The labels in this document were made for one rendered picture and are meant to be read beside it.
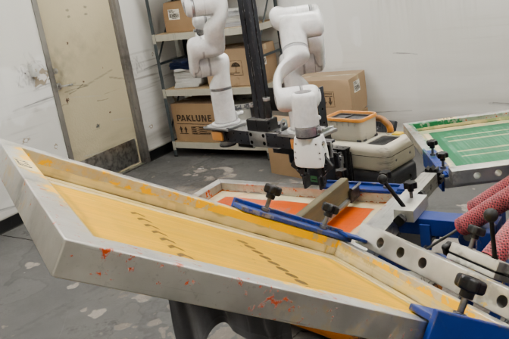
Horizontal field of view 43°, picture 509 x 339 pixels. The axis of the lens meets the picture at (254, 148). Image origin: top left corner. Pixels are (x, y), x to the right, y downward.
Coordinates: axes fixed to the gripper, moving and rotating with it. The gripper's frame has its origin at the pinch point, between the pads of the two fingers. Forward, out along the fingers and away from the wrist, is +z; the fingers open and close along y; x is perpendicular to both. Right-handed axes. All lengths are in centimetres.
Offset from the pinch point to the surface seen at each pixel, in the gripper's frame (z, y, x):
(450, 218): 7.3, -41.6, 1.4
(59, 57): -11, 373, -226
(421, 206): 5.3, -33.2, 0.0
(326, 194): 5.8, -1.4, -4.4
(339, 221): 16.2, -3.0, -7.8
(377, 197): 14.5, -9.2, -24.9
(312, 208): 6.0, -1.7, 6.1
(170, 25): -19, 330, -334
